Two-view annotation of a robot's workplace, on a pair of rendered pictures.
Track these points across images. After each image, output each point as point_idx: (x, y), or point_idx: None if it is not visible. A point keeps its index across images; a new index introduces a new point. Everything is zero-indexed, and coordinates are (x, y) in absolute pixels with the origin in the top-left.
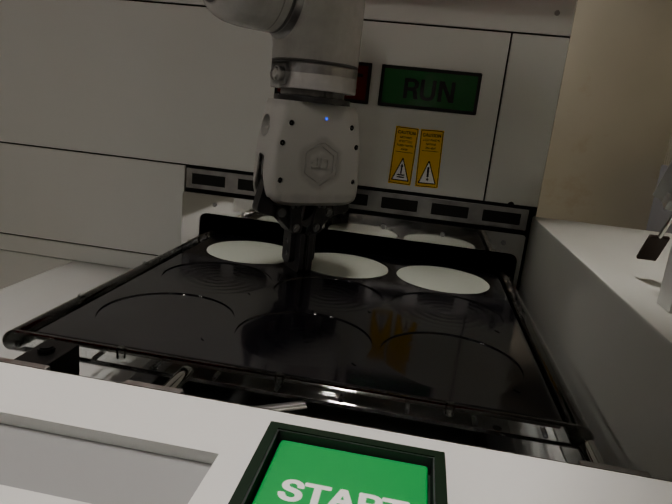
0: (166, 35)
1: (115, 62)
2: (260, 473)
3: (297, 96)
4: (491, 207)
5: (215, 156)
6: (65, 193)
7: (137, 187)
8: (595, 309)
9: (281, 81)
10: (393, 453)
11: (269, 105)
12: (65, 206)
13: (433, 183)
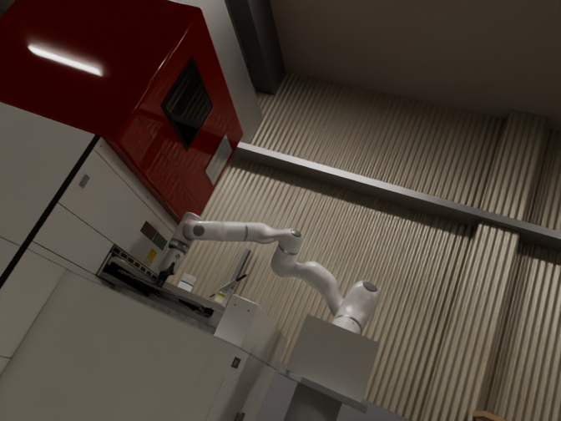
0: (132, 203)
1: (118, 205)
2: None
3: (184, 252)
4: (154, 274)
5: (121, 243)
6: (80, 241)
7: (99, 246)
8: (208, 305)
9: (183, 248)
10: None
11: (179, 251)
12: (78, 246)
13: (149, 265)
